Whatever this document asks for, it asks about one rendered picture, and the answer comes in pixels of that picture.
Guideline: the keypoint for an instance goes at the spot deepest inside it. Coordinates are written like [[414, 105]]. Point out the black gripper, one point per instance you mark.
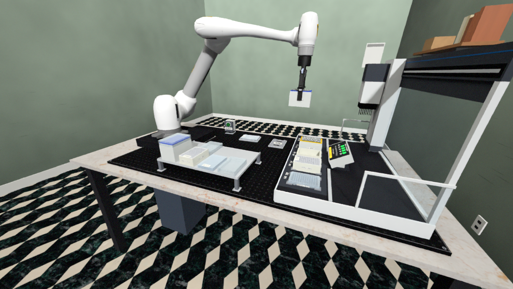
[[303, 61]]

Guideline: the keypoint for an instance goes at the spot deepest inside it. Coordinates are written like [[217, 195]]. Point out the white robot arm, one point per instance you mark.
[[169, 111]]

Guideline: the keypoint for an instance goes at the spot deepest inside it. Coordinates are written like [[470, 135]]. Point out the white ready key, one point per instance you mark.
[[230, 126]]

